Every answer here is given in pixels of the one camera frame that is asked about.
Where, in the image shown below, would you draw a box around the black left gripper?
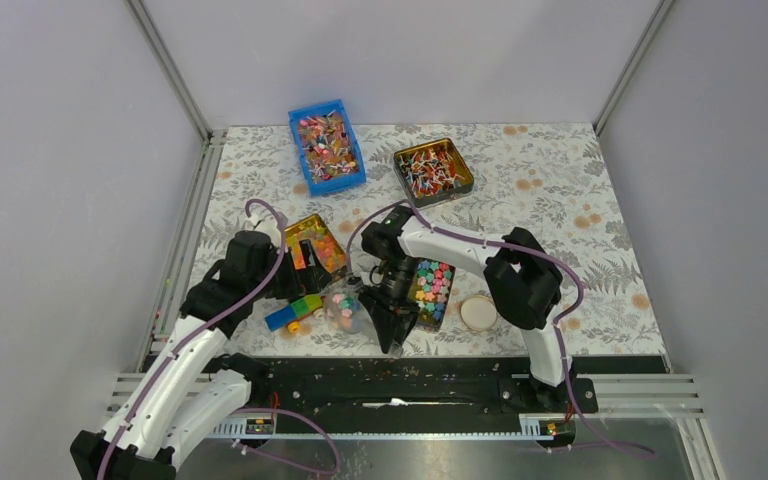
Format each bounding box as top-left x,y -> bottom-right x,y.
250,239 -> 332,301

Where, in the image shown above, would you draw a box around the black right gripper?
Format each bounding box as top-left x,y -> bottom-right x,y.
360,256 -> 422,355

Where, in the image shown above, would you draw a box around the gold tin star candies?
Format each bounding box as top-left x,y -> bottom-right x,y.
407,259 -> 456,333

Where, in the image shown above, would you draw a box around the white round jar lid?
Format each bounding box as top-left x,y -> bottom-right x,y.
459,295 -> 497,332

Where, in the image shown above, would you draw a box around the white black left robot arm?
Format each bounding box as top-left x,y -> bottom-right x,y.
70,227 -> 302,479

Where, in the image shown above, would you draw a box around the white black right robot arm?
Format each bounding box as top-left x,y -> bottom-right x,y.
360,205 -> 574,412

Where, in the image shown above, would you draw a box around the gold tin pastel candies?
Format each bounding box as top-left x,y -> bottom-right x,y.
285,214 -> 347,278

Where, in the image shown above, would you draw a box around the colourful toy block truck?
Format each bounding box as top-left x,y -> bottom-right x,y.
265,294 -> 323,334

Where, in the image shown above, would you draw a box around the floral tablecloth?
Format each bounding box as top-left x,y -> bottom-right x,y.
190,123 -> 665,356

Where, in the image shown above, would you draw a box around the blue plastic candy bin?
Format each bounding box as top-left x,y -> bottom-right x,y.
288,99 -> 366,196

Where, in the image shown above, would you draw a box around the gold tin with lollipops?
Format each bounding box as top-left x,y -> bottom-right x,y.
393,138 -> 475,209

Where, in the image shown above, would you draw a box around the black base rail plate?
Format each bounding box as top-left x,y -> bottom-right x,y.
195,356 -> 601,437

